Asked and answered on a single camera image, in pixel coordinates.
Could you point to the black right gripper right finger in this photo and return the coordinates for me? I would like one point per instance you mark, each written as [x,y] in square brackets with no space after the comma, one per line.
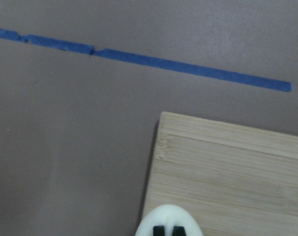
[178,231]

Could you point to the bamboo cutting board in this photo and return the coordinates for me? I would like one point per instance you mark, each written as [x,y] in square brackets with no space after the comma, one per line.
[234,180]

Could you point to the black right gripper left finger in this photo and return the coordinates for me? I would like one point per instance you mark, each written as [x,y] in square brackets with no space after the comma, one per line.
[158,231]

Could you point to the blue tape grid lines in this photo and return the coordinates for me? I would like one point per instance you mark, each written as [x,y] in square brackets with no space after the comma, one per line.
[176,66]

